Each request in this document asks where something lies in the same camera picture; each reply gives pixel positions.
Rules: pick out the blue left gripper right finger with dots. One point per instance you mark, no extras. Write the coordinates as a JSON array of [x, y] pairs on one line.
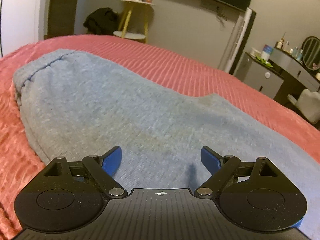
[[212, 161]]

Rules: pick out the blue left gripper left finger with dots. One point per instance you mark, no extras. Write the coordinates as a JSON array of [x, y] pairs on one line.
[[111, 160]]

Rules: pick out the grey sweatpants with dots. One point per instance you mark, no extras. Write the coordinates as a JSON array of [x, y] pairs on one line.
[[74, 103]]

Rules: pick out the pink ribbed bedspread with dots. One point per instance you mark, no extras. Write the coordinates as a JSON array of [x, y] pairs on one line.
[[19, 163]]

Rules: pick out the white tower fan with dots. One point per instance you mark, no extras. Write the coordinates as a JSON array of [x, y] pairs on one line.
[[237, 41]]

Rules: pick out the grey dresser vanity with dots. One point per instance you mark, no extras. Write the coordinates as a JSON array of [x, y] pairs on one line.
[[285, 76]]

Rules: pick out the white vanity stool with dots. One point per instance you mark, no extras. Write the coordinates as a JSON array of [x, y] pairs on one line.
[[307, 104]]

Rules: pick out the yellow-legged white side table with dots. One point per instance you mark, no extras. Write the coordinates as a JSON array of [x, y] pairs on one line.
[[134, 21]]

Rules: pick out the black bag on floor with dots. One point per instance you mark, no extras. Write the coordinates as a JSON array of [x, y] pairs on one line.
[[103, 21]]

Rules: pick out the round vanity mirror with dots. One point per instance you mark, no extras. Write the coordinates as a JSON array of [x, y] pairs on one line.
[[310, 54]]

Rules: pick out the dark wooden door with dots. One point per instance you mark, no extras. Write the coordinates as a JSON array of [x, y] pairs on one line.
[[61, 18]]

